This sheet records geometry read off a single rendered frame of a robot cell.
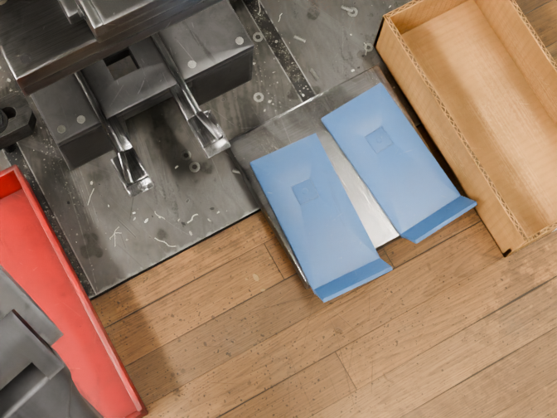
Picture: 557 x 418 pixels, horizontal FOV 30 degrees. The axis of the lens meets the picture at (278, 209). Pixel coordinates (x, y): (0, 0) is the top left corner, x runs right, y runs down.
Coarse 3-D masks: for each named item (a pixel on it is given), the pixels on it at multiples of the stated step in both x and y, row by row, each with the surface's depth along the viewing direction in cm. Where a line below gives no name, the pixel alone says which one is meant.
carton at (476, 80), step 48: (432, 0) 100; (480, 0) 105; (384, 48) 102; (432, 48) 105; (480, 48) 105; (528, 48) 100; (432, 96) 97; (480, 96) 103; (528, 96) 104; (480, 144) 102; (528, 144) 102; (480, 192) 97; (528, 192) 101; (528, 240) 97
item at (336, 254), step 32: (256, 160) 99; (288, 160) 99; (320, 160) 99; (288, 192) 98; (320, 192) 98; (288, 224) 97; (320, 224) 97; (352, 224) 98; (320, 256) 97; (352, 256) 97; (320, 288) 95; (352, 288) 94
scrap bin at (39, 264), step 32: (0, 192) 97; (32, 192) 96; (0, 224) 98; (32, 224) 98; (0, 256) 97; (32, 256) 97; (64, 256) 92; (32, 288) 97; (64, 288) 97; (64, 320) 96; (96, 320) 91; (64, 352) 95; (96, 352) 95; (96, 384) 95; (128, 384) 89; (128, 416) 92
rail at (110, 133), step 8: (80, 72) 93; (80, 80) 93; (88, 88) 93; (88, 96) 93; (96, 104) 93; (96, 112) 92; (104, 120) 92; (104, 128) 92; (112, 136) 92; (112, 144) 93; (120, 144) 92
